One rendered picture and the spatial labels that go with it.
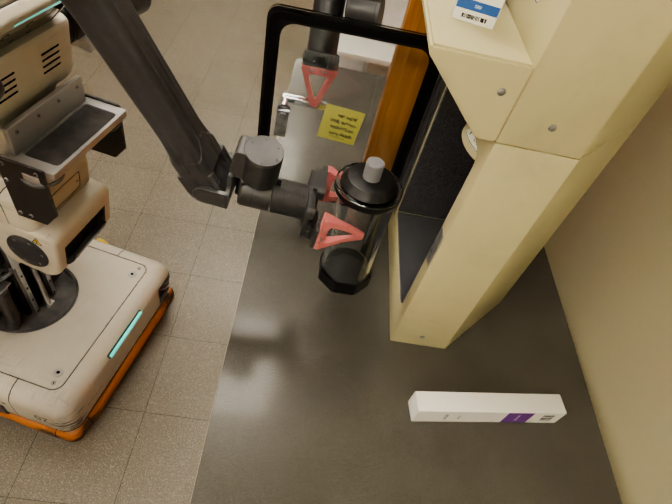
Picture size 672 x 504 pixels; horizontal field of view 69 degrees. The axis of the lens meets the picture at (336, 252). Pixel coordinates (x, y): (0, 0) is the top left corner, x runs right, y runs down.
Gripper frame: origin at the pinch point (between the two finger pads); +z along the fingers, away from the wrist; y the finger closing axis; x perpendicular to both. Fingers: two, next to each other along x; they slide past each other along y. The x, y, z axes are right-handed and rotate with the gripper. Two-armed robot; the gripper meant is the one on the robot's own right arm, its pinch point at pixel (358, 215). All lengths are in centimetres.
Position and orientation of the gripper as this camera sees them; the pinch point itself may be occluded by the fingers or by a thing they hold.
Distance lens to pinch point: 80.9
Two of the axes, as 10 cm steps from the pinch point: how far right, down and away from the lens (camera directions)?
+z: 9.6, 2.2, 1.7
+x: -2.7, 6.3, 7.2
